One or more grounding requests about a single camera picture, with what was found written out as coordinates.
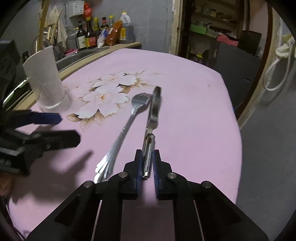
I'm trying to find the steel fork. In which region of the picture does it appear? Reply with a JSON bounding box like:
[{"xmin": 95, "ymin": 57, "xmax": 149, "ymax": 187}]
[{"xmin": 94, "ymin": 93, "xmax": 152, "ymax": 184}]

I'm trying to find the steel peeler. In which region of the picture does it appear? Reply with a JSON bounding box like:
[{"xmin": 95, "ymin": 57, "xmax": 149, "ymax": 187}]
[{"xmin": 142, "ymin": 86, "xmax": 161, "ymax": 179}]

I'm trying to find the long wooden spatula handle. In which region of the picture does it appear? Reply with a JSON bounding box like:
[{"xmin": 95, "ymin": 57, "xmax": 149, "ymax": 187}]
[{"xmin": 37, "ymin": 0, "xmax": 50, "ymax": 51}]

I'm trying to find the white utensil holder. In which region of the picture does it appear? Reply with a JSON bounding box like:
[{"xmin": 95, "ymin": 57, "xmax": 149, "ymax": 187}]
[{"xmin": 23, "ymin": 46, "xmax": 71, "ymax": 113}]

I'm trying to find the steel sink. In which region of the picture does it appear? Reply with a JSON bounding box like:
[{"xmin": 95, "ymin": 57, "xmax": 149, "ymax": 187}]
[{"xmin": 56, "ymin": 46, "xmax": 109, "ymax": 72}]

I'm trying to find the pink floral cloth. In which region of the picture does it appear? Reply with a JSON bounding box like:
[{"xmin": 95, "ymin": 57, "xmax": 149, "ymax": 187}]
[{"xmin": 8, "ymin": 49, "xmax": 242, "ymax": 236}]

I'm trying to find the pink soap dish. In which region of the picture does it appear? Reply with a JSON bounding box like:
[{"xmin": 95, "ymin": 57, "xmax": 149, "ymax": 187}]
[{"xmin": 64, "ymin": 49, "xmax": 78, "ymax": 57}]

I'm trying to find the dark wine bottle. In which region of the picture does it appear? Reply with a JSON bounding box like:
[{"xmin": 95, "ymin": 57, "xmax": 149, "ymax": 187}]
[{"xmin": 76, "ymin": 21, "xmax": 87, "ymax": 50}]

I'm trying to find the hanging dish cloth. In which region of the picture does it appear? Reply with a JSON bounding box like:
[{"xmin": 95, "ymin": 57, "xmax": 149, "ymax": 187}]
[{"xmin": 45, "ymin": 5, "xmax": 67, "ymax": 48}]

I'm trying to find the dark soy sauce bottle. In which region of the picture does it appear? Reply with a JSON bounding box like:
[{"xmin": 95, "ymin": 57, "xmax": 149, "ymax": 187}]
[{"xmin": 86, "ymin": 16, "xmax": 97, "ymax": 49}]

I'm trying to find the small white packet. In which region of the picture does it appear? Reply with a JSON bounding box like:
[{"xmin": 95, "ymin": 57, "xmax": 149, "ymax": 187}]
[{"xmin": 97, "ymin": 27, "xmax": 108, "ymax": 48}]

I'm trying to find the orange spice bag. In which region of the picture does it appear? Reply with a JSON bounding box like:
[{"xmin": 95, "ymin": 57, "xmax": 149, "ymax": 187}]
[{"xmin": 105, "ymin": 20, "xmax": 123, "ymax": 46}]

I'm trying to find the white perforated box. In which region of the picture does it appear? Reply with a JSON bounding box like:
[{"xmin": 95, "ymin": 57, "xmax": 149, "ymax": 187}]
[{"xmin": 69, "ymin": 1, "xmax": 84, "ymax": 17}]

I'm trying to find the red plastic bag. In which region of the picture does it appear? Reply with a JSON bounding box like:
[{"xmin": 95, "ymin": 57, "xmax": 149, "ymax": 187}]
[{"xmin": 83, "ymin": 3, "xmax": 92, "ymax": 18}]

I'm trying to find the red-capped sauce bottle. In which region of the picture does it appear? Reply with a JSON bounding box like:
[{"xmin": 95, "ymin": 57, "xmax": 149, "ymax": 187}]
[{"xmin": 101, "ymin": 17, "xmax": 108, "ymax": 30}]

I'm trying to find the dark cabinet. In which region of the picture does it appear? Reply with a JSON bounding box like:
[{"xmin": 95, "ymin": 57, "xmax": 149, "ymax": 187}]
[{"xmin": 206, "ymin": 41, "xmax": 261, "ymax": 108}]

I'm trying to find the yellow-capped bottle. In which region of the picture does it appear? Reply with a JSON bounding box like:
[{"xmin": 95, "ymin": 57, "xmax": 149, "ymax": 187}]
[{"xmin": 108, "ymin": 15, "xmax": 114, "ymax": 28}]

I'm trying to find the plastic oil jug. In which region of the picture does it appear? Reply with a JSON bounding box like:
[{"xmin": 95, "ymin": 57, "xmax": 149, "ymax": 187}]
[{"xmin": 119, "ymin": 11, "xmax": 134, "ymax": 44}]

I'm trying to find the red cloth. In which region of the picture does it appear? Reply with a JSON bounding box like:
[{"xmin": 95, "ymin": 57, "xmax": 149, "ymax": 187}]
[{"xmin": 217, "ymin": 34, "xmax": 239, "ymax": 47}]

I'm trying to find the white hose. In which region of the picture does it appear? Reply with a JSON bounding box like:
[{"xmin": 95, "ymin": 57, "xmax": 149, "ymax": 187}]
[{"xmin": 263, "ymin": 55, "xmax": 293, "ymax": 91}]

